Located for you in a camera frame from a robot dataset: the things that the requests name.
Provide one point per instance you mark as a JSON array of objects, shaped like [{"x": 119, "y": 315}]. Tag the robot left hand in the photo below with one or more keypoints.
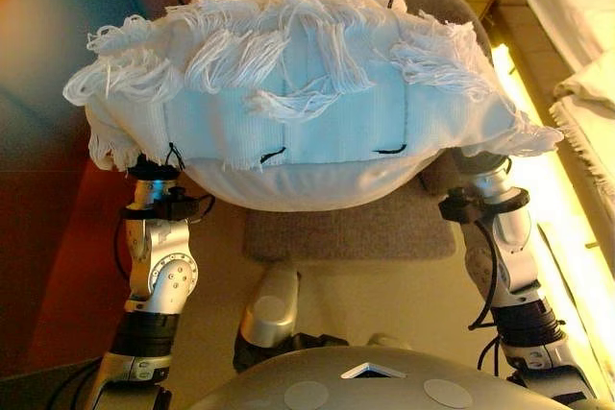
[{"x": 154, "y": 172}]

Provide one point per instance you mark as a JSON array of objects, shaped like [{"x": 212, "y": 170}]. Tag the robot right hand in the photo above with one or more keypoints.
[{"x": 468, "y": 160}]

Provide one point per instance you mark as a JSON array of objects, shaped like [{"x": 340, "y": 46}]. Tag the white fringed cushion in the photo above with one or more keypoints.
[{"x": 312, "y": 141}]

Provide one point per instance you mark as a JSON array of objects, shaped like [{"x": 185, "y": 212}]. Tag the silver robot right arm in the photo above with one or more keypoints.
[{"x": 509, "y": 232}]

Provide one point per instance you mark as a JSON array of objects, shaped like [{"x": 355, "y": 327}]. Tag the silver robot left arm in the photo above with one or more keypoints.
[{"x": 163, "y": 275}]

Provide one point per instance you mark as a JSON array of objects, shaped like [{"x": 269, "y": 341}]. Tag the glossy brown wooden cabinet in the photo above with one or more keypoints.
[{"x": 48, "y": 237}]

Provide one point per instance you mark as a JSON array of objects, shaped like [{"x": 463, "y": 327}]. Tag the white fringed blanket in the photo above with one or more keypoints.
[{"x": 596, "y": 141}]

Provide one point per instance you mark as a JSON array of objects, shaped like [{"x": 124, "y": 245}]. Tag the grey fabric armchair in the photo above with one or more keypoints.
[{"x": 346, "y": 232}]

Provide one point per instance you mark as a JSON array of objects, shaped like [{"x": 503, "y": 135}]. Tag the white bed sheet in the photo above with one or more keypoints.
[{"x": 567, "y": 11}]

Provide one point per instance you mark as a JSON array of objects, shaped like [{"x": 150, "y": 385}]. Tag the robot right leg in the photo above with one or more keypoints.
[{"x": 384, "y": 340}]

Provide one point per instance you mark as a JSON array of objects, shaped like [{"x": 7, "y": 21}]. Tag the grey robot torso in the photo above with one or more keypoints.
[{"x": 375, "y": 395}]

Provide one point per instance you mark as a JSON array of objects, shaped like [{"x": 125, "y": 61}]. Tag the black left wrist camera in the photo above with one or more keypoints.
[{"x": 180, "y": 203}]

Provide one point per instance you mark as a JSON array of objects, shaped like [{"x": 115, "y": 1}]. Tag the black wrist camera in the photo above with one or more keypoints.
[
  {"x": 180, "y": 203},
  {"x": 459, "y": 206}
]

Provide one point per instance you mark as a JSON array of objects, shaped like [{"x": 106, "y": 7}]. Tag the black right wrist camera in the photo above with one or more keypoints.
[{"x": 459, "y": 206}]

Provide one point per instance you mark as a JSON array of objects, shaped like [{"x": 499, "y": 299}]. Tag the beige upholstered bed frame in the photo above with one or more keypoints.
[{"x": 523, "y": 31}]

